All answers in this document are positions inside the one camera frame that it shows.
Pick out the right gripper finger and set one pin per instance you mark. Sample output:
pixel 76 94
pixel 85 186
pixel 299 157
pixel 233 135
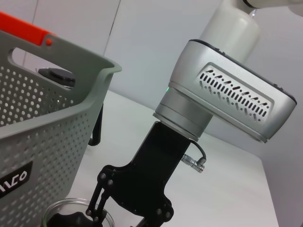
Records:
pixel 99 203
pixel 142 222

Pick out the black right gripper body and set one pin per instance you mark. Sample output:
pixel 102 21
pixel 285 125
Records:
pixel 146 177

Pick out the glass teacup black base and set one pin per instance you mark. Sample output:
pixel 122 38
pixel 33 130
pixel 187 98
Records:
pixel 61 217

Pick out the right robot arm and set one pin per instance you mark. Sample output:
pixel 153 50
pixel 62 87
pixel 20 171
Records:
pixel 182 111

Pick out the grey perforated storage bin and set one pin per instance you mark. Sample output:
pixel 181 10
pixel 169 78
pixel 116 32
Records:
pixel 47 142

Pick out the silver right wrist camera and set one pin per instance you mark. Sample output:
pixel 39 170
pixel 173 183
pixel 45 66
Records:
pixel 225 94

